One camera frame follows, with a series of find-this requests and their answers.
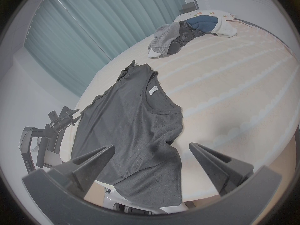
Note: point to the blue-green curtain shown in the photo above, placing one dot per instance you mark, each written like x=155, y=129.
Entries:
x=121, y=15
x=63, y=55

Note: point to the white printed pillow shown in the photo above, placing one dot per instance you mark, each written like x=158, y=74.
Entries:
x=204, y=13

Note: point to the black T-shirt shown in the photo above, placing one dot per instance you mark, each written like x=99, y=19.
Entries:
x=131, y=130

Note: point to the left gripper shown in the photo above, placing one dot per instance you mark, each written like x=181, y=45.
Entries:
x=65, y=123

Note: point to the pile of clothes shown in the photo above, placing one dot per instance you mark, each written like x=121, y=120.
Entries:
x=173, y=36

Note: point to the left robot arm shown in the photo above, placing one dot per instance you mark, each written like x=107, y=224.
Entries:
x=41, y=132

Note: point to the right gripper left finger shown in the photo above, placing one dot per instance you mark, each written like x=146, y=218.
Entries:
x=89, y=167

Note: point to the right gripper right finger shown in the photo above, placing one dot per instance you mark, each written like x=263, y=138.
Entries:
x=213, y=170

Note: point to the grey bedside table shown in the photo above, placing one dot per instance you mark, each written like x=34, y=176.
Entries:
x=188, y=6

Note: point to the bed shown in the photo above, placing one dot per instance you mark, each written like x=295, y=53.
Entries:
x=234, y=90

